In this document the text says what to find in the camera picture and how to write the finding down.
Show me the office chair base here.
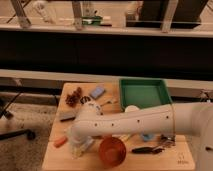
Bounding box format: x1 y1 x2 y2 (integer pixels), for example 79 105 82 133
0 92 36 141

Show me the black handled tool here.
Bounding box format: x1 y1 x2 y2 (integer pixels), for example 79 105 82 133
131 147 164 154

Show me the green plastic tray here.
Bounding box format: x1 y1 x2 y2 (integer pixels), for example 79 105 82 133
119 79 172 109

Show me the small blue cup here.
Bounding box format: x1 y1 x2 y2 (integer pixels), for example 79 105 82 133
142 134 154 141

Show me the white paper cup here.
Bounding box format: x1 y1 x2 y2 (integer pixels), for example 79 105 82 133
125 105 139 112

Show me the wooden spoon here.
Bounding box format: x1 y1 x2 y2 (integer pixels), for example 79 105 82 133
100 98 117 106

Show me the metal clip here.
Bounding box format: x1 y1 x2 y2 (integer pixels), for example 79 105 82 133
161 135 175 148

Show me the brown grape bunch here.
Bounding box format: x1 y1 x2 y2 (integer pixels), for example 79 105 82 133
65 87 82 107

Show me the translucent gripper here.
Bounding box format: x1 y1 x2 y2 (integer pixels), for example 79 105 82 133
70 143 86 159

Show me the blue sponge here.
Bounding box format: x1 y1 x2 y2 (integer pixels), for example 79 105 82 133
90 86 105 99

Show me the green background box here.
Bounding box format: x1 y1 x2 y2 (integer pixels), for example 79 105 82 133
82 16 102 26

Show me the orange bowl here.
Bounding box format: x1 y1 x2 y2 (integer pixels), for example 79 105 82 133
98 137 126 168

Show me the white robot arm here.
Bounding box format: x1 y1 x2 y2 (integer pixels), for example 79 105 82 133
67 101 213 171

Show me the blue crumpled cloth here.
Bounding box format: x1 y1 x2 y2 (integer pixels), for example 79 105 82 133
81 139 94 154

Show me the black white round object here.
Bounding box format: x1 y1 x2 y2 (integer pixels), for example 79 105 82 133
80 96 91 104

